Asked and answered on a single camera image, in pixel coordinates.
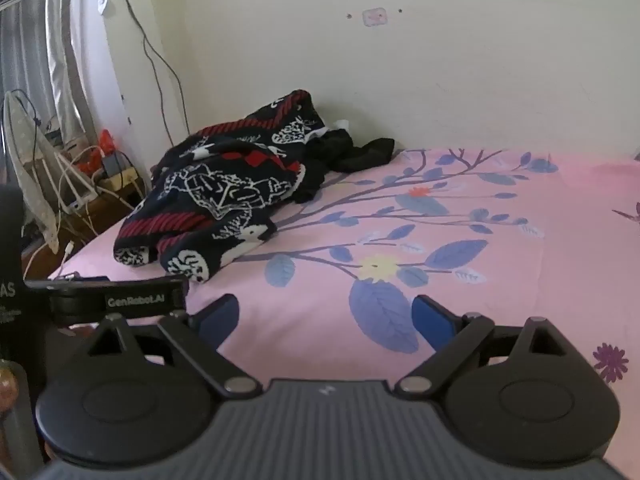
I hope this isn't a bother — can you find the dark wall cable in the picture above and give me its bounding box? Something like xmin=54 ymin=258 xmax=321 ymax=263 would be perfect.
xmin=111 ymin=0 xmax=192 ymax=145

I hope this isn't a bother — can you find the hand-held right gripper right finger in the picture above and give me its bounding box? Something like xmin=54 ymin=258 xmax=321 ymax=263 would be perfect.
xmin=395 ymin=295 xmax=576 ymax=401

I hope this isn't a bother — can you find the white charging cable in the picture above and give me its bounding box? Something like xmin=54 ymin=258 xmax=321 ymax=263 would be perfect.
xmin=26 ymin=241 xmax=77 ymax=281

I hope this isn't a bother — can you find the person's left hand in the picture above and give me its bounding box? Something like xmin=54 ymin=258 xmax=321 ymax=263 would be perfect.
xmin=0 ymin=367 xmax=15 ymax=413

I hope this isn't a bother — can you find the black garment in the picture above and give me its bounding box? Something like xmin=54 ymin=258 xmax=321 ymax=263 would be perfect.
xmin=295 ymin=129 xmax=396 ymax=206

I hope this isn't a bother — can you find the white standing fan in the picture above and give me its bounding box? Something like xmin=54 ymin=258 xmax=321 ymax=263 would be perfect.
xmin=2 ymin=90 xmax=66 ymax=256

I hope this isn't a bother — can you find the black red white patterned sweater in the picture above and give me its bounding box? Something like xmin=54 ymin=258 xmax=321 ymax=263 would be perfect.
xmin=112 ymin=89 xmax=333 ymax=285

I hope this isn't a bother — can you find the pink printed bed sheet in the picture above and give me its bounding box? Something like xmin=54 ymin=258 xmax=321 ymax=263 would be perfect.
xmin=47 ymin=147 xmax=640 ymax=466

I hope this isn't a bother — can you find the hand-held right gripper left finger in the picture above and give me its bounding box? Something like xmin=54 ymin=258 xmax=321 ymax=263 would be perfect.
xmin=85 ymin=294 xmax=261 ymax=401

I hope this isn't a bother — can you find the grey curtain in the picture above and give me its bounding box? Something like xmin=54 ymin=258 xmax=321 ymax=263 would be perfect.
xmin=0 ymin=0 xmax=112 ymax=147

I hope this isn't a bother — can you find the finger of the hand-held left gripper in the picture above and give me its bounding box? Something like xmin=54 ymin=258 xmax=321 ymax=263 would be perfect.
xmin=25 ymin=276 xmax=190 ymax=293

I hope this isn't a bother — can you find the wooden bedside table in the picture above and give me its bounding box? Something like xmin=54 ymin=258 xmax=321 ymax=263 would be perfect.
xmin=20 ymin=165 xmax=151 ymax=281

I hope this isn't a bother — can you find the white wifi router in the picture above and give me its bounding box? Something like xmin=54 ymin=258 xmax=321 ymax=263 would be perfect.
xmin=55 ymin=152 xmax=101 ymax=213

